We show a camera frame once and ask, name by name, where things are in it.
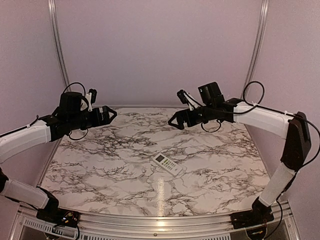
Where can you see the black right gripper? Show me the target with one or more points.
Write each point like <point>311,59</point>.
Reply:
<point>180,115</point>

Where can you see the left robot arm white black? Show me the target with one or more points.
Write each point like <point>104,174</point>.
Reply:
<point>74,112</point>

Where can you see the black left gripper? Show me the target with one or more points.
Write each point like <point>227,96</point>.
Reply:
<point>98,121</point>

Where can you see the white perforated cable duct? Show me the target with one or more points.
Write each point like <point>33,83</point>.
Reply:
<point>33,229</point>

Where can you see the aluminium front table rail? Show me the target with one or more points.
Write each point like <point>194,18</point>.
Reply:
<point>174,215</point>

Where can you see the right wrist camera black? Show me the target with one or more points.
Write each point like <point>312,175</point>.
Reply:
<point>181,95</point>

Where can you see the white remote control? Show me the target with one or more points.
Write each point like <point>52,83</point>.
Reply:
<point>167,164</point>

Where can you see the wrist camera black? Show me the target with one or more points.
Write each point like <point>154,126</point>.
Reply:
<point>93,93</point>
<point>181,95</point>

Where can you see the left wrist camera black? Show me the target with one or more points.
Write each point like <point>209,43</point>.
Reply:
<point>93,93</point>

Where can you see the aluminium corner post right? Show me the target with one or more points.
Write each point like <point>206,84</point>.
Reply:
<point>258,42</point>

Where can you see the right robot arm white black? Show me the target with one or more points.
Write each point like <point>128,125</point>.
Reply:
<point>283,141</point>

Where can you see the aluminium corner post left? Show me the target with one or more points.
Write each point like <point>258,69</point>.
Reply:
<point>57,42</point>

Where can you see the aluminium corner post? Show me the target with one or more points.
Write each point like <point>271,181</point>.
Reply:
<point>57,42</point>
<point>258,42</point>

